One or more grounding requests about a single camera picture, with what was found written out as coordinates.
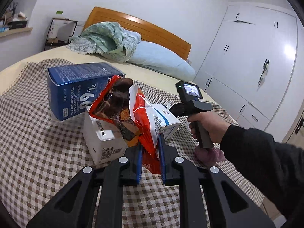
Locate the cream bed sheet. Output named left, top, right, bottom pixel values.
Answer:
left=0, top=45, right=217, bottom=105

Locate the black metal bedside shelf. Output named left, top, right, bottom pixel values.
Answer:
left=44, top=17, right=78, bottom=51

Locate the light blue pillow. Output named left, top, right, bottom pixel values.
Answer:
left=128, top=41, right=195, bottom=81

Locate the person's right hand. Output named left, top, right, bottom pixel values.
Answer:
left=187, top=111, right=230, bottom=144

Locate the black camera screen module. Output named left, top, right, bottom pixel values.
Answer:
left=175, top=81, right=203, bottom=103

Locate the black right sleeve forearm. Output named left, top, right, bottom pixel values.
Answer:
left=220, top=125, right=303, bottom=227

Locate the wooden bed headboard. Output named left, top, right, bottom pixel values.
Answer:
left=83, top=7, right=191, bottom=60

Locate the red snack bag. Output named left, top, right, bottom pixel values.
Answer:
left=89, top=75, right=161, bottom=174

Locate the white wardrobe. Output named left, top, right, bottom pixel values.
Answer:
left=194, top=4, right=297, bottom=130

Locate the purple cloth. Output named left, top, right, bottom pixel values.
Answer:
left=194, top=146, right=226, bottom=167

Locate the green floral quilt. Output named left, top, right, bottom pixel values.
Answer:
left=67, top=22, right=141, bottom=63

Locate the wooden wall shelf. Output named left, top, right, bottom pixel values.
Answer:
left=0, top=2, right=34, bottom=39

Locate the white milk carton box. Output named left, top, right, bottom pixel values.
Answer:
left=83, top=104, right=180, bottom=165

